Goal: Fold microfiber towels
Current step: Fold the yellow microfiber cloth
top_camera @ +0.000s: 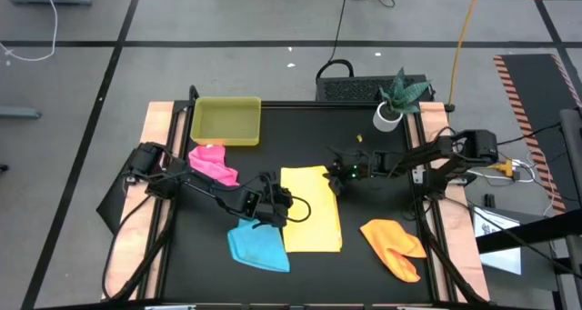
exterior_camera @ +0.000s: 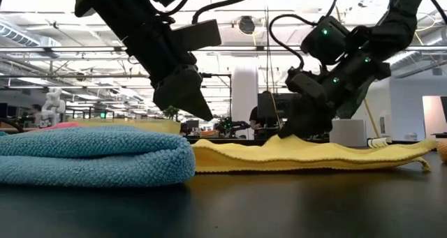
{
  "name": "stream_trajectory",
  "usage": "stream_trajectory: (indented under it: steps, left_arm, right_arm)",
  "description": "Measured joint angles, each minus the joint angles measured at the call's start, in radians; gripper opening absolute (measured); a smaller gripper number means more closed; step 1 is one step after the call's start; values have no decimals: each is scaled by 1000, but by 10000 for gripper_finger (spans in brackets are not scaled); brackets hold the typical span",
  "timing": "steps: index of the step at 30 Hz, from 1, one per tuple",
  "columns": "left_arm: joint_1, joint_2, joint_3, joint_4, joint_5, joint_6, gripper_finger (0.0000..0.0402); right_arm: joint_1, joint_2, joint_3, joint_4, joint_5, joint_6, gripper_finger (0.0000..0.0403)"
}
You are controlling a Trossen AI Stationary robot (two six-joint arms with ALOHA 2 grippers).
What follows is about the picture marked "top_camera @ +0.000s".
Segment blue microfiber towel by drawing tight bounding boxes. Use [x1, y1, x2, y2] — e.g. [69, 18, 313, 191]
[226, 218, 291, 274]

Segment pink microfiber towel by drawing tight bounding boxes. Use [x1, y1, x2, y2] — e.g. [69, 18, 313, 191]
[187, 145, 241, 187]

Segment black computer case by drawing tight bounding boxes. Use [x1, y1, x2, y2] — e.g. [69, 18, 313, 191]
[316, 75, 436, 105]

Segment black power cable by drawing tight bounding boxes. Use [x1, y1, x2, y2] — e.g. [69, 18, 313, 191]
[316, 0, 410, 80]

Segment orange microfiber towel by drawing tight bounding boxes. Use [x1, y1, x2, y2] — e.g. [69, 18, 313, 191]
[358, 218, 428, 284]

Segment yellow microfiber towel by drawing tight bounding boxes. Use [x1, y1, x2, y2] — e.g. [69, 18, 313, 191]
[279, 165, 343, 254]

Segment black frame beam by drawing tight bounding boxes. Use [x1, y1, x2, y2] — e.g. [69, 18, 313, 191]
[475, 208, 582, 255]

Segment grey metal bar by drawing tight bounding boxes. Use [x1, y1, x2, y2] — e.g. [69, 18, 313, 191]
[0, 105, 43, 120]

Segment white printed paper sheet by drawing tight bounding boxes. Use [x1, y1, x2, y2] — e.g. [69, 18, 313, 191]
[472, 205, 523, 276]

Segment white floor cable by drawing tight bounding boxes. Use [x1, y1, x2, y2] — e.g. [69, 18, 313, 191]
[0, 0, 60, 63]

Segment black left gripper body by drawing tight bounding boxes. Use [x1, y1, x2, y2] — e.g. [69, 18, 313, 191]
[254, 182, 295, 223]

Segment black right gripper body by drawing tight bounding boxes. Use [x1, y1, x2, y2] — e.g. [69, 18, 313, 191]
[327, 148, 374, 184]

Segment orange extension cable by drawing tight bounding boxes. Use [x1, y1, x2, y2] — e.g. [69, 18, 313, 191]
[447, 0, 483, 112]

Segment snake plant in white pot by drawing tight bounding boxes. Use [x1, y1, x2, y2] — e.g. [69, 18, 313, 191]
[372, 66, 433, 133]

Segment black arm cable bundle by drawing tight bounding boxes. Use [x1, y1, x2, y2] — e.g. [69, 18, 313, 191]
[102, 194, 176, 302]
[416, 200, 490, 305]

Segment grey metal post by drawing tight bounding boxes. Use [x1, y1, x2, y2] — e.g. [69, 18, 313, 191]
[557, 108, 582, 279]

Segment black aluminium table frame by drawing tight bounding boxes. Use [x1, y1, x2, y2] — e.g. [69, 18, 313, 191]
[145, 85, 456, 305]

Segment light wooden table side board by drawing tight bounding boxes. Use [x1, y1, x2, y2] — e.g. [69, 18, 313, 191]
[417, 101, 491, 302]
[102, 101, 176, 301]

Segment white power cables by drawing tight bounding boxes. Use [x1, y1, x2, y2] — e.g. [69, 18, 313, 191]
[475, 150, 556, 218]

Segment black hazard-striped floor mat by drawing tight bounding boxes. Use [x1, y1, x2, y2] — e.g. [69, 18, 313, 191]
[493, 53, 582, 216]

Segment yellow translucent plastic bin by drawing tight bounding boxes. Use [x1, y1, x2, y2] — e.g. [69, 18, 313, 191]
[189, 95, 263, 146]

